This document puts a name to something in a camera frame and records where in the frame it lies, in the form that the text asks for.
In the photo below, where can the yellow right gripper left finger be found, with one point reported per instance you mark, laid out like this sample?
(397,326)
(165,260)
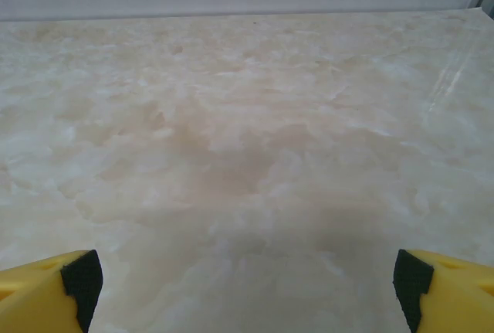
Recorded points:
(34,298)

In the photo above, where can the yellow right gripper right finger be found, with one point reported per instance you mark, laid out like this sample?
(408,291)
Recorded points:
(455,298)

